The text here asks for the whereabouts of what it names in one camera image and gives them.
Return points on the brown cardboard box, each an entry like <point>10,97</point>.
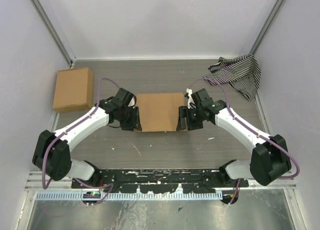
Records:
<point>73,90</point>
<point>159,112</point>

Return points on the aluminium corner post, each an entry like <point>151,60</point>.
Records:
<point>267,25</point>
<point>52,31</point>

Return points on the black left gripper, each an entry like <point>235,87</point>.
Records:
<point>126,107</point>

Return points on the left aluminium corner post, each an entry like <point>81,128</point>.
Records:
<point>52,31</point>

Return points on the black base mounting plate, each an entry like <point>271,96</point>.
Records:
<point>160,181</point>

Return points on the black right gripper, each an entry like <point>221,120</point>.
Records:
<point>183,112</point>

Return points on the closed brown cardboard box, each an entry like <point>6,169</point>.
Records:
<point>73,90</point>

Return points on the right aluminium corner post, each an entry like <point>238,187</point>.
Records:
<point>267,25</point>

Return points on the white slotted cable duct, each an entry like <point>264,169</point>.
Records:
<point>95,195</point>

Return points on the black white striped cloth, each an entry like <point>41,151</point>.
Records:
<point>242,74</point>

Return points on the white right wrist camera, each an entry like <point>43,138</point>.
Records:
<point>188,96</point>

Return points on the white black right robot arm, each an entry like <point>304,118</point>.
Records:
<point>269,154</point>

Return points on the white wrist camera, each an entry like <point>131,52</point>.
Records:
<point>133,102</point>
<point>188,96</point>

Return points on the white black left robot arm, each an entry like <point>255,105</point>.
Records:
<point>52,153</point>

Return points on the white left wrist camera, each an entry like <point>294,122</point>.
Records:
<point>133,102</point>

